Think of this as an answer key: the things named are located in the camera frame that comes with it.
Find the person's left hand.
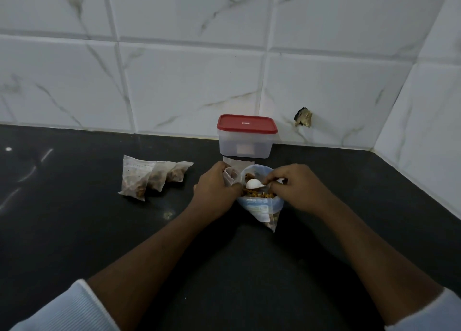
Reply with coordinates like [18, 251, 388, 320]
[193, 161, 244, 222]

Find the person's right hand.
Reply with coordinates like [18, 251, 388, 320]
[261, 163, 330, 217]

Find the white plastic spoon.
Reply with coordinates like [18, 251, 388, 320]
[245, 178, 286, 190]

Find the clear plastic snack bag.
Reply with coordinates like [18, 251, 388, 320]
[223, 164, 285, 233]

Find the person's left forearm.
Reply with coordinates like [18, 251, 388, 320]
[87, 202, 221, 331]

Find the person's right forearm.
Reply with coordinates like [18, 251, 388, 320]
[316, 195, 444, 326]

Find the brown snack mix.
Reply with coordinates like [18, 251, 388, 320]
[242, 173, 277, 199]

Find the clear plastic container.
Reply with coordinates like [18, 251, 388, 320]
[218, 129, 274, 159]

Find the filled clear snack pouch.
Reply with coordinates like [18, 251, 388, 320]
[146, 161, 177, 192]
[118, 155, 156, 202]
[166, 161, 194, 184]

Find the red container lid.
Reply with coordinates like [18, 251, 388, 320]
[216, 114, 279, 134]

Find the person's white right sleeve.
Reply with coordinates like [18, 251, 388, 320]
[385, 288, 461, 331]

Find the person's white sleeve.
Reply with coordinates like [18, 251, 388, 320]
[385, 288, 461, 331]
[10, 278, 120, 331]

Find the person's white left sleeve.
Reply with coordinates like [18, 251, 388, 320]
[10, 278, 120, 331]

